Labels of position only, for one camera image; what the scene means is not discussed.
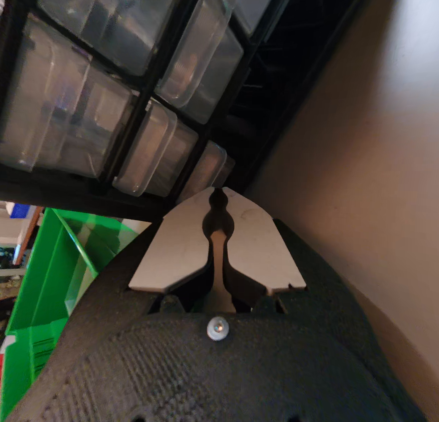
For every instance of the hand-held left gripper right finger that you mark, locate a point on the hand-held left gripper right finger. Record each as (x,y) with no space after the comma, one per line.
(260,250)

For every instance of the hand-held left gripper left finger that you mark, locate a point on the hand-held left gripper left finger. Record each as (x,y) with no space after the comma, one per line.
(178,250)

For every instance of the small clear plastic drawer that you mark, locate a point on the small clear plastic drawer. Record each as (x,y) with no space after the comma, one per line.
(154,150)
(209,171)
(202,58)
(82,284)
(253,3)

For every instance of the green plastic bin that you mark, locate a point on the green plastic bin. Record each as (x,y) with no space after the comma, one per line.
(41,291)

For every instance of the black drawer cabinet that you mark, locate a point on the black drawer cabinet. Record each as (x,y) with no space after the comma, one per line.
(274,85)

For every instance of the beige desk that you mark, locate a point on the beige desk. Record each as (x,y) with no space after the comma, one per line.
(370,188)

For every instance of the brown wooden board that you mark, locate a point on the brown wooden board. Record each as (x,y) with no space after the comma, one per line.
(29,233)

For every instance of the blue box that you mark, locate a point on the blue box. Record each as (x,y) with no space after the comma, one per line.
(20,210)

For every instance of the large clear plastic drawer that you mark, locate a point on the large clear plastic drawer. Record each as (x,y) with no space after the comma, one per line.
(51,113)
(113,20)

